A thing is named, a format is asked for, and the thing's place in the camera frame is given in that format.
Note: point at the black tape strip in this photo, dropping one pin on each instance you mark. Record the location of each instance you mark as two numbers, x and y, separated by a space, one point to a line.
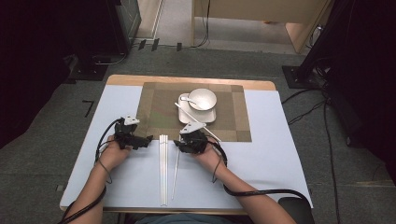
155 44
142 44

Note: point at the black stand base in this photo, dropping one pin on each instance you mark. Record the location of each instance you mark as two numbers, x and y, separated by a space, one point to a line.
88 70

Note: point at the person's left hand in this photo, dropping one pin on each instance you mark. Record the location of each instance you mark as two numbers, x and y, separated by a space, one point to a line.
112 155

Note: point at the dark curtain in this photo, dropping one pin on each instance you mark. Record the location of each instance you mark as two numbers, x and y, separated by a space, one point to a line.
367 77
28 62

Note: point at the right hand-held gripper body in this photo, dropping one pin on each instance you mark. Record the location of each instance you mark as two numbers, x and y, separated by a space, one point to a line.
196 141

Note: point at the white square plate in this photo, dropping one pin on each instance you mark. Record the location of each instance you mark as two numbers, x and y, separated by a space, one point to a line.
202 116

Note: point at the person's teal shirt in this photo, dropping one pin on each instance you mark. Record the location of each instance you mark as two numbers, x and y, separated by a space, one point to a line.
186 219

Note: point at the brown woven placemat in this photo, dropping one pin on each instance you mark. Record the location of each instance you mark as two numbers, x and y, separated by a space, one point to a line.
158 109

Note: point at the wooden table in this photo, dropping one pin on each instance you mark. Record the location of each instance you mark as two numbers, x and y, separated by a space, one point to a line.
124 80

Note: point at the pale blue table sheet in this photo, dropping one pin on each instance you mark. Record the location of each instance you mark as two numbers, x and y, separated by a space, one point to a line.
202 186

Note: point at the person's right hand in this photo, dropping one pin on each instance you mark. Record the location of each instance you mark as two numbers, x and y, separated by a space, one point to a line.
213 157

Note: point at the black metal stand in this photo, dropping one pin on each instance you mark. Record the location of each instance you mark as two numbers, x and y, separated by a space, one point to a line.
306 74

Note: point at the row of white chopsticks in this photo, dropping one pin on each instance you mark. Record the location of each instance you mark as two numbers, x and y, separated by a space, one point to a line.
163 174

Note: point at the white bowl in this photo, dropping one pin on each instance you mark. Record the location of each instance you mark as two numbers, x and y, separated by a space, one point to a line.
204 99

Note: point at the black rounded pad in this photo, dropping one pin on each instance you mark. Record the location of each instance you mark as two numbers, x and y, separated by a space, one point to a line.
299 211

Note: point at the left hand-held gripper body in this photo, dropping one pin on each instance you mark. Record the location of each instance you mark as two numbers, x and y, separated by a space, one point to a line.
124 134

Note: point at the light wooden desk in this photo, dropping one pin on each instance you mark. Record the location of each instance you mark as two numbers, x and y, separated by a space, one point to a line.
264 11

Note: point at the white plastic chopstick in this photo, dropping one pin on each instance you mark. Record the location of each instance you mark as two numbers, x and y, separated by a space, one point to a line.
176 174
186 112

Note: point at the dark cabinet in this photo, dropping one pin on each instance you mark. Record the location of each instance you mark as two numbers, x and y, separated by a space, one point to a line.
124 21

